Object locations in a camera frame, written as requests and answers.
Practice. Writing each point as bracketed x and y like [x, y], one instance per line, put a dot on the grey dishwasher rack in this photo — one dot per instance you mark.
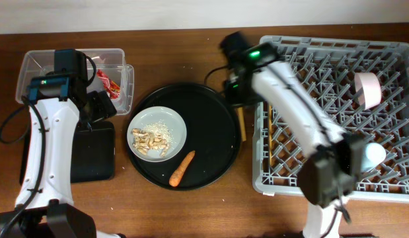
[326, 68]

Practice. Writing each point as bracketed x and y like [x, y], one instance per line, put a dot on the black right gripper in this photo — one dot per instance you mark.
[232, 100]

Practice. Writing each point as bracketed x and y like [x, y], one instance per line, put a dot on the white bowl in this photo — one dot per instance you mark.
[368, 90]

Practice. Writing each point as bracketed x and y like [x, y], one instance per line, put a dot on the clear plastic bin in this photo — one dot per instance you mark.
[111, 61]

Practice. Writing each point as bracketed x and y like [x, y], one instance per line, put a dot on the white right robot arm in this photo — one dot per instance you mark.
[333, 155]

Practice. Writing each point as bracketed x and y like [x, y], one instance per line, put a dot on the peanut shells food scraps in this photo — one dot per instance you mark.
[153, 137]

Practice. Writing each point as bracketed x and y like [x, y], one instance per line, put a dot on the wooden chopstick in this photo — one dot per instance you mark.
[270, 135]
[240, 114]

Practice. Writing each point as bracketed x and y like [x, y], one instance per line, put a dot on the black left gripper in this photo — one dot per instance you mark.
[104, 107]

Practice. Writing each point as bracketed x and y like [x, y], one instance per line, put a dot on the grey plate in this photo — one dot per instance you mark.
[175, 124]

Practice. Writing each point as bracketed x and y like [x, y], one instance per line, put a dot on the orange carrot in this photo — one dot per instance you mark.
[177, 175]

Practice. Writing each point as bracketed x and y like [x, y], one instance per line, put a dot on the round black tray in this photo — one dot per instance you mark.
[212, 131]

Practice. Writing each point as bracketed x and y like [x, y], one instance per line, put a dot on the black rectangular tray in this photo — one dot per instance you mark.
[93, 155]

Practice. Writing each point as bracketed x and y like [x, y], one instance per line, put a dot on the light blue cup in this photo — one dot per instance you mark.
[373, 155]

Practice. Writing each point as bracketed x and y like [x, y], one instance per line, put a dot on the red snack wrapper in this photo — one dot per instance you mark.
[112, 89]

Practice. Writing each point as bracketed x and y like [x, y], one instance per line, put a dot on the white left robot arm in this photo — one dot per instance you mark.
[44, 206]

